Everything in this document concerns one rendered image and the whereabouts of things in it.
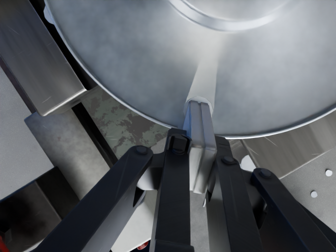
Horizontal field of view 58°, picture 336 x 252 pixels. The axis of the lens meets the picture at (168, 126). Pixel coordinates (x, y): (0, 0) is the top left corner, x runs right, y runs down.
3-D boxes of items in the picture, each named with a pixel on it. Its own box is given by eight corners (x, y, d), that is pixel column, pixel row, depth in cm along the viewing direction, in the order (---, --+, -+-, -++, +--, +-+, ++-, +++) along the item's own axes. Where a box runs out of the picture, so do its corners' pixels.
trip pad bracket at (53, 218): (104, 177, 51) (65, 230, 31) (55, 206, 51) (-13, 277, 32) (84, 147, 50) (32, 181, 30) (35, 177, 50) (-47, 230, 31)
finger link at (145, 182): (181, 199, 15) (122, 188, 15) (182, 150, 20) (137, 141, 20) (187, 175, 15) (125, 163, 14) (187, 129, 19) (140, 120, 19)
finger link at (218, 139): (216, 179, 15) (277, 191, 15) (209, 133, 19) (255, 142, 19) (208, 204, 15) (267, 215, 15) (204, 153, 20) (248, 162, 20)
